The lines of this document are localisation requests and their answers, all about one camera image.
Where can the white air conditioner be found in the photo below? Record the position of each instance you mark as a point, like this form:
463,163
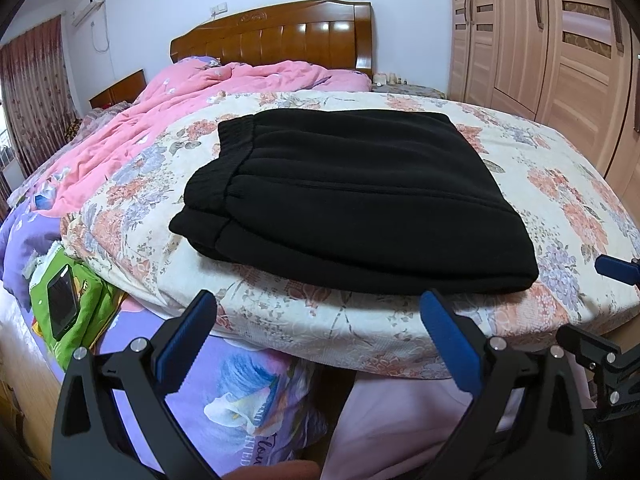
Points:
87,7

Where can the white wall socket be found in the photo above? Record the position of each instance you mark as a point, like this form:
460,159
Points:
219,8

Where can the pink quilt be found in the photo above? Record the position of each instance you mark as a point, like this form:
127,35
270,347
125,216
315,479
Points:
150,110

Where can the dark patterned cushion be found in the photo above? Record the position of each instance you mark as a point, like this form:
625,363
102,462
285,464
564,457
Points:
75,127

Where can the floral blanket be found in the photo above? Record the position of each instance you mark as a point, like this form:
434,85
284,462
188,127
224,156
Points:
550,200

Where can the nightstand with floral cover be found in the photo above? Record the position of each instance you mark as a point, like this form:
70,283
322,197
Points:
410,89

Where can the green bag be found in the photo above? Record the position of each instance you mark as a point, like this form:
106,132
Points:
90,300

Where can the purple floral bedsheet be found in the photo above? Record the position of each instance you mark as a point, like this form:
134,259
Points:
240,385

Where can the light wooden wardrobe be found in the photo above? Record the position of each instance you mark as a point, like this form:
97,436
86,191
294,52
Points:
525,50

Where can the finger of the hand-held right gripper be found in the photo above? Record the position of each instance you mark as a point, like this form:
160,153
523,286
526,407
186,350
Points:
617,267
595,347

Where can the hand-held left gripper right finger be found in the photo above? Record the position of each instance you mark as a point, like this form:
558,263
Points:
450,345

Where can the wooden headboard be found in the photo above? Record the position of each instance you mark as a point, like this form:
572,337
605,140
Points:
280,35

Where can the red patterned curtain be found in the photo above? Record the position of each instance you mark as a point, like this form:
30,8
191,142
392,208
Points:
35,90

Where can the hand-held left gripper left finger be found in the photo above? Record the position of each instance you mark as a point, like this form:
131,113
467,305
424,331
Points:
185,340

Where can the brown wooden cabinet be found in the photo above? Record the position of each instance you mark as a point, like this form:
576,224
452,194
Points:
117,89

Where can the black pants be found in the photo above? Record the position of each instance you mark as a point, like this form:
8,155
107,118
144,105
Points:
360,200

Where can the small white box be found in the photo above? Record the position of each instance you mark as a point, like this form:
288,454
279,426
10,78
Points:
381,79

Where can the black phone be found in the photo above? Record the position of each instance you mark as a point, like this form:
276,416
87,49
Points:
62,300

